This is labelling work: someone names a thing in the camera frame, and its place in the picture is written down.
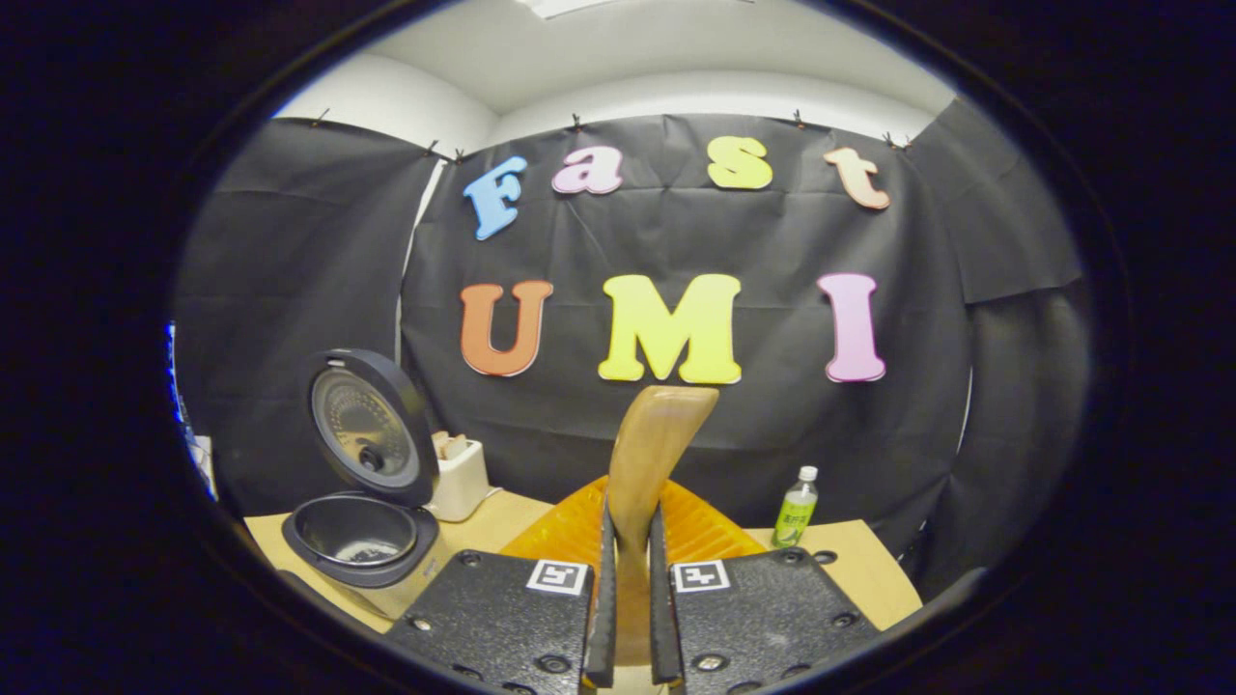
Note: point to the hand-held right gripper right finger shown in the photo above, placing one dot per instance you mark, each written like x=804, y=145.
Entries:
x=660, y=598

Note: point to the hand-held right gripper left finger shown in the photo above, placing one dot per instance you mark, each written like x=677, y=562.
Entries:
x=603, y=598

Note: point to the wooden spoon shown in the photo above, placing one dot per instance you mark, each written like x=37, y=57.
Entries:
x=657, y=434

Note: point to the dark lid silver rice cooker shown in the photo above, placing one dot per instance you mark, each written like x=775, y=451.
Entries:
x=357, y=531

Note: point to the green drink bottle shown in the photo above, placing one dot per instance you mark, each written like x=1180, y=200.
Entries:
x=794, y=516

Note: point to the white toaster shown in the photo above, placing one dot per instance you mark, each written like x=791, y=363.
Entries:
x=459, y=487

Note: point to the toast slice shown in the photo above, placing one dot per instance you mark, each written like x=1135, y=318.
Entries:
x=442, y=446
x=458, y=444

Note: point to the black backdrop cloth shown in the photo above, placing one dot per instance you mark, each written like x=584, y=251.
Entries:
x=676, y=241

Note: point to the large ceiling light panel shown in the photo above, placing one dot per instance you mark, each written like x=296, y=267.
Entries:
x=599, y=6

